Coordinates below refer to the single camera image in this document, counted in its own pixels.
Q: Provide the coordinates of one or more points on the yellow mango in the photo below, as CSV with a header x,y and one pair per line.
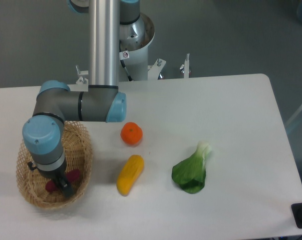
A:
x,y
129,174

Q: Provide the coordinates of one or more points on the purple sweet potato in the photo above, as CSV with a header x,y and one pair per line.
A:
x,y
71,176

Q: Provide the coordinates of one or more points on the green bok choy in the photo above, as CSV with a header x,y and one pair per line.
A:
x,y
190,173

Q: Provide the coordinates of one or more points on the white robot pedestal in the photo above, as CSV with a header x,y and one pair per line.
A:
x,y
138,60

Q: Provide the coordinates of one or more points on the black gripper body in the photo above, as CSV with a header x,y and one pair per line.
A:
x,y
54,174

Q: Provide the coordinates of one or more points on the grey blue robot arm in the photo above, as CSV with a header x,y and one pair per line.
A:
x,y
102,102

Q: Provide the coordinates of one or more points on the orange tangerine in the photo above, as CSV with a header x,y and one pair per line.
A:
x,y
131,133

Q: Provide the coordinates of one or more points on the white clamp bracket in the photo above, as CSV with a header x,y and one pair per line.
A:
x,y
185,68

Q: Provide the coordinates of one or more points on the woven wicker basket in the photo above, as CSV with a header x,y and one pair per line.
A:
x,y
79,156

